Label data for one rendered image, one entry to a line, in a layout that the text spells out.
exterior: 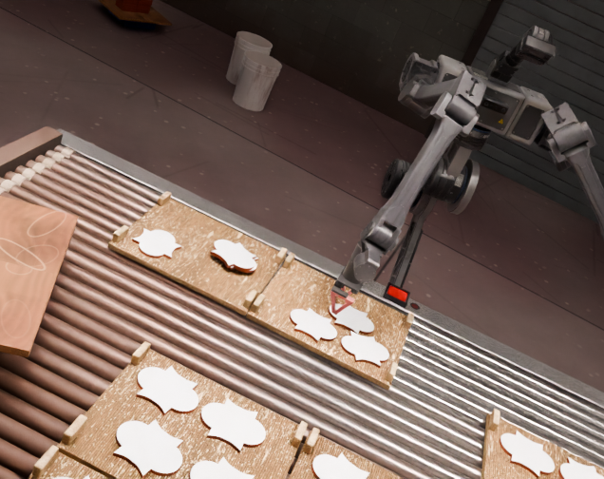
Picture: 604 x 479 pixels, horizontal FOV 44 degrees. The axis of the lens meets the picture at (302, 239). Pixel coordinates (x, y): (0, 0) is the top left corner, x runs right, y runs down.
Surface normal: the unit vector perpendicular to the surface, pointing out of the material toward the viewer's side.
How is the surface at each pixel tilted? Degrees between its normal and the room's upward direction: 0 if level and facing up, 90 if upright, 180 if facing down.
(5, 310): 0
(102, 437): 0
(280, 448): 0
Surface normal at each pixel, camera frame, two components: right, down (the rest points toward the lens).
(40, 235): 0.35, -0.80
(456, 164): -0.05, 0.50
